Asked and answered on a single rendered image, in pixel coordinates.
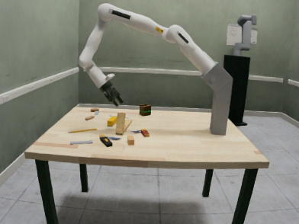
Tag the yellow rectangular block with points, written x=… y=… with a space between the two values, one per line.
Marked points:
x=111 y=121

